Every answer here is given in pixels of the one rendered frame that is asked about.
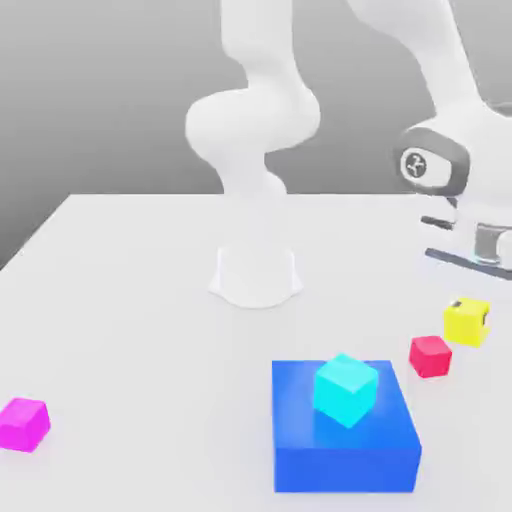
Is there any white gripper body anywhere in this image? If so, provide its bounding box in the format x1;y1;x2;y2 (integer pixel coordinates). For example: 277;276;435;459
423;246;512;290

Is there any small yellow cube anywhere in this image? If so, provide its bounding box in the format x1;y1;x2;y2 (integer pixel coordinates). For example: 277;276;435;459
442;296;493;349

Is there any small red cube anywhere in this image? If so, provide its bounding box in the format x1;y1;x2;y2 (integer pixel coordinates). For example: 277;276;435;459
408;334;454;379

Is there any small cyan cube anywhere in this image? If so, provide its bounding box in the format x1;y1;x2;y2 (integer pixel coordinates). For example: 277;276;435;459
312;352;380;430

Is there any small magenta cube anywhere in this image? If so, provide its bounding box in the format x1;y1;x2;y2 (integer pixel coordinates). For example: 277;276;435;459
0;396;52;454

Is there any large blue box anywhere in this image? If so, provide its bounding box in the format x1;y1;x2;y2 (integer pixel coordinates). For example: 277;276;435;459
271;359;423;494

